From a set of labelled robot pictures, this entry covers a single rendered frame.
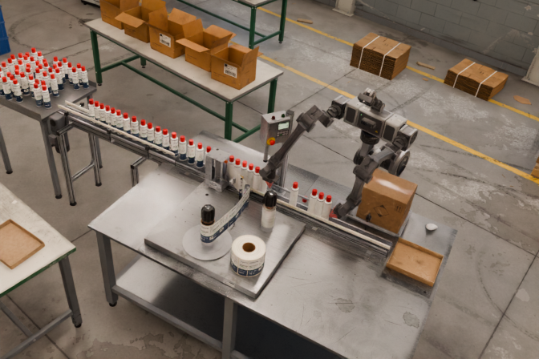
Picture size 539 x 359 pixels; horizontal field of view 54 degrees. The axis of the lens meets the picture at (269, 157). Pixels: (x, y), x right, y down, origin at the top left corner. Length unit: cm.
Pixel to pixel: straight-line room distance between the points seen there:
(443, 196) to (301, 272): 252
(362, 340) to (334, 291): 35
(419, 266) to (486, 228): 189
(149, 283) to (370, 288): 161
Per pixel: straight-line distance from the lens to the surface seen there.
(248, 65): 502
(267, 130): 338
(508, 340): 454
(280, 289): 320
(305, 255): 340
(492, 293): 479
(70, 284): 377
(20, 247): 361
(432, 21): 861
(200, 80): 516
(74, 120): 452
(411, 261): 354
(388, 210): 356
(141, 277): 405
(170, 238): 338
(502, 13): 823
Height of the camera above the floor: 332
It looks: 37 degrees down
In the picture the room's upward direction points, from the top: 6 degrees clockwise
